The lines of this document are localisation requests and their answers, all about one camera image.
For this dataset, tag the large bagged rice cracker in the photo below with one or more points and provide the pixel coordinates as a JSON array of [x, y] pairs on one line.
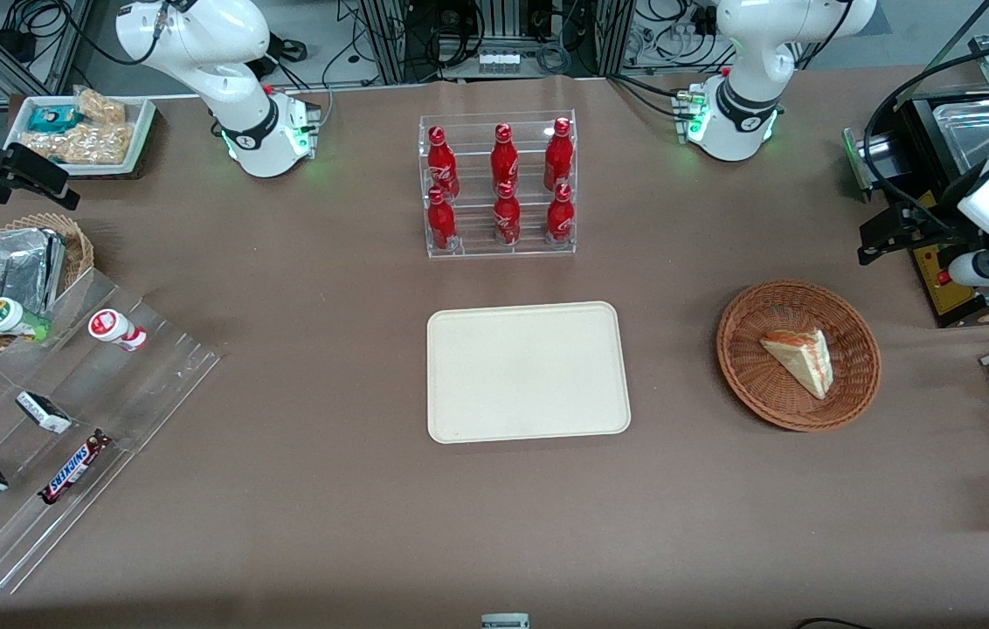
[[84, 144]]

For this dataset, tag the teal snack packet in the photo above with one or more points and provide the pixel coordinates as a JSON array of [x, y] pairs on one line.
[[52, 118]]

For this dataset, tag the white labelled device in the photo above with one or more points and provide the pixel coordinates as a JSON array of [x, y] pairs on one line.
[[505, 621]]

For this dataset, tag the small tan wicker basket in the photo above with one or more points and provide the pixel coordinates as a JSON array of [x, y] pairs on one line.
[[79, 249]]

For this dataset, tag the silver foil package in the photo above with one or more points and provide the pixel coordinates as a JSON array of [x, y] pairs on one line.
[[14, 271]]

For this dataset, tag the white power strip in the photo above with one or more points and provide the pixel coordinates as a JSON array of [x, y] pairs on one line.
[[498, 61]]

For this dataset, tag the beige rectangular tray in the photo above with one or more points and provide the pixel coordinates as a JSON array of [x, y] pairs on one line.
[[528, 371]]

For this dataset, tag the small bagged rice cracker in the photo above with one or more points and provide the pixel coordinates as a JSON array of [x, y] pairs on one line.
[[101, 107]]

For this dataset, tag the aluminium frame rack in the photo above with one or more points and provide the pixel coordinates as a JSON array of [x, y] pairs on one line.
[[390, 39]]

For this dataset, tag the red cola bottle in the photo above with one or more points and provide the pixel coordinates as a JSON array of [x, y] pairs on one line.
[[560, 217], [504, 162], [441, 223], [442, 166], [558, 157], [507, 218]]

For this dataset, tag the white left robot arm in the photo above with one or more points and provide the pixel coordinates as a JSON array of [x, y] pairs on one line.
[[748, 61]]

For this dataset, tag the clear acrylic bottle rack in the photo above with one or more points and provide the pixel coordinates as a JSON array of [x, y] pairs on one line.
[[477, 249]]

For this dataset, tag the round brown wicker basket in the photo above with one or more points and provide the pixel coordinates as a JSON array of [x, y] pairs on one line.
[[757, 384]]

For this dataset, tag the triangular sandwich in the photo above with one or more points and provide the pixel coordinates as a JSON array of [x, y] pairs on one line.
[[802, 360]]

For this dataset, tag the red capped yogurt bottle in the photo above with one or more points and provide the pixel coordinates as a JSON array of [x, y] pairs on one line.
[[114, 328]]

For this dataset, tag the green capped yogurt bottle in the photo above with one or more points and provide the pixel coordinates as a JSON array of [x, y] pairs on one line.
[[10, 319]]

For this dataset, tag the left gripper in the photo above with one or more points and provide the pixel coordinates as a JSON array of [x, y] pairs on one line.
[[929, 220]]

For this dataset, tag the black food warmer machine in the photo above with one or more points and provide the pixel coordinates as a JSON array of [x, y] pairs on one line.
[[957, 306]]

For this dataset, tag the snickers chocolate bar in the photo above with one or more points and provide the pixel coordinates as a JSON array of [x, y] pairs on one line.
[[73, 467]]

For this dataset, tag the white rectangular snack dish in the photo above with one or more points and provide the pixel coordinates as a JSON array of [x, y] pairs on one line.
[[141, 118]]

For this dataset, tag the clear acrylic stepped display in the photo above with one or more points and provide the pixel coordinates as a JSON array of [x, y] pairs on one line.
[[136, 384]]

